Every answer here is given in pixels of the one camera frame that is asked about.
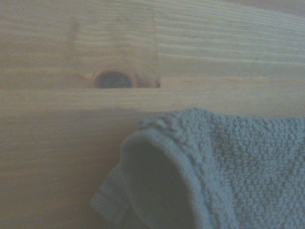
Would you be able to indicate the grey-blue terry towel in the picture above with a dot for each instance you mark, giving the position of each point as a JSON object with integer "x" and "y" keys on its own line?
{"x": 238, "y": 171}

